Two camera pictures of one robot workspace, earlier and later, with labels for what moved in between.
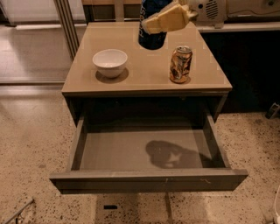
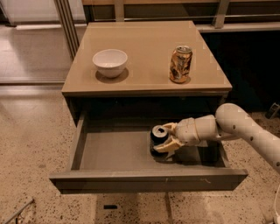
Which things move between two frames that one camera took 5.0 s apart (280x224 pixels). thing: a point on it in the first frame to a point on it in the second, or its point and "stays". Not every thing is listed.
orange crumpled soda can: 180,64 stays
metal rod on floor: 30,202 stays
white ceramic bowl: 109,62 stays
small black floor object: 110,206 stays
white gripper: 206,10 to 185,131
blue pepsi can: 154,40 to 158,135
